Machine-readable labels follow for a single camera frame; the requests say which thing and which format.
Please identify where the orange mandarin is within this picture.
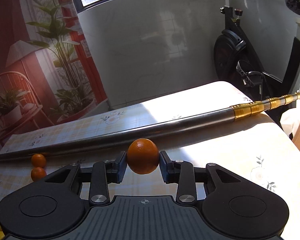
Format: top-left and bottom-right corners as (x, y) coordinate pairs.
(31, 167), (46, 182)
(127, 138), (159, 174)
(31, 154), (47, 168)

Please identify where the printed room backdrop cloth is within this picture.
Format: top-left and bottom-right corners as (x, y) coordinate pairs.
(0, 0), (108, 152)

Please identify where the black exercise bike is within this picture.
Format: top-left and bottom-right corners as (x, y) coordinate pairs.
(196, 0), (300, 131)

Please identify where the steel telescopic pole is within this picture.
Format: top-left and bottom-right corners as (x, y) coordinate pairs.
(0, 82), (300, 164)

